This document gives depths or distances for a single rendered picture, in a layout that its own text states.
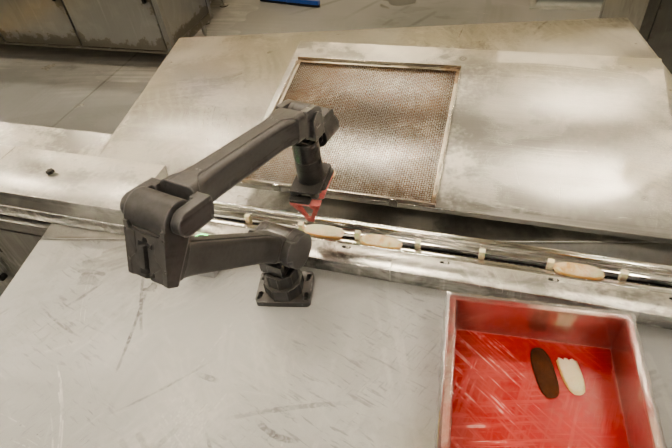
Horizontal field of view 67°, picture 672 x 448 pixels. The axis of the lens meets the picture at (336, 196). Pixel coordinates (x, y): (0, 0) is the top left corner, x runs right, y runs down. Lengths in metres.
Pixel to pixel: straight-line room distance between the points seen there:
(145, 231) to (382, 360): 0.53
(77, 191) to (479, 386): 1.06
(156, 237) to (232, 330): 0.45
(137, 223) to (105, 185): 0.70
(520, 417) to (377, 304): 0.34
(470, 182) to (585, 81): 0.47
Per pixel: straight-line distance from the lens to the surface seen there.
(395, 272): 1.11
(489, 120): 1.40
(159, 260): 0.73
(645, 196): 1.32
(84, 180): 1.48
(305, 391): 1.02
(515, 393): 1.03
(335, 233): 1.19
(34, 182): 1.56
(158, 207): 0.71
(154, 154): 1.65
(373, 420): 0.99
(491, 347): 1.06
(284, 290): 1.09
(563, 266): 1.17
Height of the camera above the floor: 1.73
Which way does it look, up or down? 42 degrees down
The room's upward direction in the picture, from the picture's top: 7 degrees counter-clockwise
